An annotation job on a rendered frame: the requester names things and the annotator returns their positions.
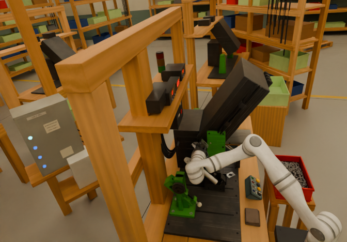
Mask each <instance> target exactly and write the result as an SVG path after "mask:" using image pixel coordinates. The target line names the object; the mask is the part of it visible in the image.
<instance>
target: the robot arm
mask: <svg viewBox="0 0 347 242"><path fill-rule="evenodd" d="M191 146H192V147H194V151H193V154H192V157H191V158H189V157H185V158H184V162H185V163H186V166H185V170H186V172H187V175H188V178H189V180H190V182H191V183H192V184H195V185H196V184H199V183H201V182H202V181H203V179H204V168H203V167H205V168H206V170H207V171H208V172H209V173H213V172H215V171H218V170H220V169H222V168H224V167H226V166H228V165H230V164H232V163H234V162H237V161H240V160H243V159H246V158H250V157H254V156H256V157H257V158H258V159H259V160H260V161H261V163H262V164H263V166H264V168H265V170H266V172H267V174H268V176H269V179H270V180H271V182H272V184H273V185H274V186H275V187H276V189H277V190H278V191H279V192H280V193H281V194H282V196H283V197H284V198H285V199H286V200H287V201H288V203H289V204H290V205H291V207H292V208H293V209H294V210H295V212H296V213H297V214H298V216H299V217H300V219H301V220H302V222H303V223H304V225H305V226H306V228H307V229H308V230H309V231H308V233H307V236H306V238H305V241H304V242H336V241H337V239H338V237H339V235H340V234H341V232H342V224H341V222H340V220H339V219H338V218H337V217H336V216H335V215H334V214H332V213H330V212H327V211H322V212H320V213H318V214H317V215H316V216H315V215H314V214H313V213H312V211H311V210H310V208H309V207H308V205H307V203H306V200H305V197H304V194H303V190H302V188H301V185H300V183H299V182H298V181H297V180H296V178H295V177H294V176H293V175H292V174H291V173H290V172H289V171H288V170H287V169H286V167H285V166H284V165H283V164H282V163H281V162H280V161H279V160H278V158H277V157H276V156H275V155H274V154H273V152H272V151H271V150H270V148H269V147H268V146H267V144H266V143H265V141H264V140H263V139H262V138H261V137H260V136H258V135H256V134H249V135H248V136H247V137H246V138H245V140H244V142H243V144H241V145H240V146H238V147H237V148H235V149H233V150H230V151H227V152H222V153H219V154H216V155H214V156H211V157H209V154H208V152H207V151H206V147H204V148H203V149H202V148H201V142H193V143H192V144H191Z"/></svg>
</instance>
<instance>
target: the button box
mask: <svg viewBox="0 0 347 242"><path fill-rule="evenodd" d="M251 177H253V176H251V175H250V176H248V177H247V178H246V179H245V191H246V198H248V199H253V200H262V195H261V196H260V195H258V191H259V190H258V189H257V188H258V186H257V183H258V182H256V178H255V177H253V178H254V179H252V178H251ZM251 181H253V182H254V184H253V183H252V182H251ZM259 184H260V182H259ZM252 185H254V187H252ZM259 188H260V189H261V185H260V187H259ZM253 189H254V190H255V192H253ZM260 192H261V193H262V191H260Z"/></svg>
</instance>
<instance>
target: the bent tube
mask: <svg viewBox="0 0 347 242"><path fill-rule="evenodd" d="M208 146H209V145H208V144H207V143H206V142H205V141H204V140H203V139H201V148H202V149H203V148H204V147H206V148H208ZM204 175H205V177H206V178H208V179H209V180H210V181H211V182H212V183H213V184H215V185H216V184H217V182H218V180H217V179H215V178H214V177H213V176H212V175H211V174H209V173H208V172H207V171H206V170H205V169H204Z"/></svg>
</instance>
